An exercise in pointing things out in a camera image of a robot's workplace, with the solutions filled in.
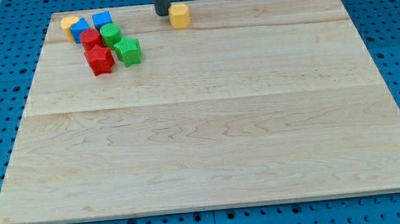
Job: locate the yellow heart block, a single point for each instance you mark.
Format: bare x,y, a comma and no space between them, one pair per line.
66,24

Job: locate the light wooden board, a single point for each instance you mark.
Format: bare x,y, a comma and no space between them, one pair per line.
257,102

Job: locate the green star block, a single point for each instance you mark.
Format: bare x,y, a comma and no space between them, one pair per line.
128,51

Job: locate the yellow hexagon block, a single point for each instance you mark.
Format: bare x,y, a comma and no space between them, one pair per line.
179,15

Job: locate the red star block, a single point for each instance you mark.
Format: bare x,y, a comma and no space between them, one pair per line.
100,60

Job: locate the green cylinder block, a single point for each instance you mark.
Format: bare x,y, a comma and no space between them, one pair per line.
111,34

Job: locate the red cylinder block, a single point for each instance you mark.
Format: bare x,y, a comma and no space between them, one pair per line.
90,38

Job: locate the blue cube block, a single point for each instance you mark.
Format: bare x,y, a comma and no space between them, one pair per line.
101,19

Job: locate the blue pentagon block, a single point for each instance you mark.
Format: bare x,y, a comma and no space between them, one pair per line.
77,28

